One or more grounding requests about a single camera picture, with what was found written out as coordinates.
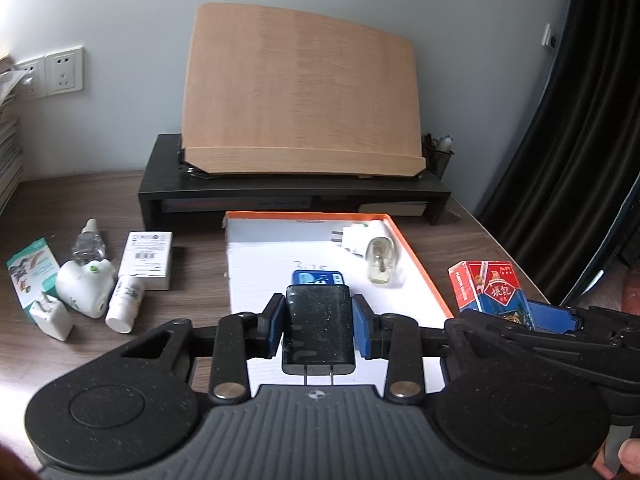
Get black monitor riser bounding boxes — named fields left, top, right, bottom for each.
left=138, top=133, right=451, bottom=229

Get clear bottle with white cap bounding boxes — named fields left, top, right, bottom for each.
left=71, top=218, right=106, bottom=267

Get white plug-in repellent heater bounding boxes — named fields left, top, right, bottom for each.
left=330, top=221, right=392, bottom=261

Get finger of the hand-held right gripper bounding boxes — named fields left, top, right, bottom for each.
left=527, top=300, right=591, bottom=336
left=459, top=308, right=608, bottom=386

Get small white bottle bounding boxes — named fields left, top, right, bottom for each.
left=105, top=275, right=147, bottom=333

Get black charger plug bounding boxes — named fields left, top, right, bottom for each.
left=280, top=284, right=357, bottom=387

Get white wall socket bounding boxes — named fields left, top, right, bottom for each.
left=45, top=46, right=84, bottom=97
left=12, top=57, right=48, bottom=102

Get white rounded repellent heater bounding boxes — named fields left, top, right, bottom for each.
left=55, top=258, right=117, bottom=319

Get green and white carton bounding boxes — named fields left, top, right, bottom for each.
left=6, top=237, right=60, bottom=309

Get wooden book stand board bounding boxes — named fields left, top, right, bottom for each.
left=180, top=2, right=429, bottom=180

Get white plug adapter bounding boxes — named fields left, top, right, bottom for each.
left=29, top=294, right=74, bottom=342

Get black curtain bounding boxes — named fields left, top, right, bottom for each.
left=477, top=0, right=640, bottom=307

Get white labelled box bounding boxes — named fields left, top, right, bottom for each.
left=118, top=231, right=173, bottom=291

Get red and blue card box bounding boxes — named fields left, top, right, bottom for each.
left=447, top=260, right=536, bottom=331

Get orange and white cardboard box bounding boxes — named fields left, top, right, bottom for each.
left=221, top=210, right=456, bottom=393

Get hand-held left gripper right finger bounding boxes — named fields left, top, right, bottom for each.
left=352, top=294, right=516, bottom=404

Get blue tin box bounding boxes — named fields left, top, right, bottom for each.
left=291, top=269, right=349, bottom=289

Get black mesh pen holder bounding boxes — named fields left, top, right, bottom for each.
left=422, top=132, right=456, bottom=181

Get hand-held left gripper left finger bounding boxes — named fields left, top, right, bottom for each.
left=120, top=292, right=288, bottom=404

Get person's right hand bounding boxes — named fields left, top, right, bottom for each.
left=592, top=437, right=640, bottom=480

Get clear yellowish liquid bottle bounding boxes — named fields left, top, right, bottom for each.
left=364, top=236, right=396, bottom=285

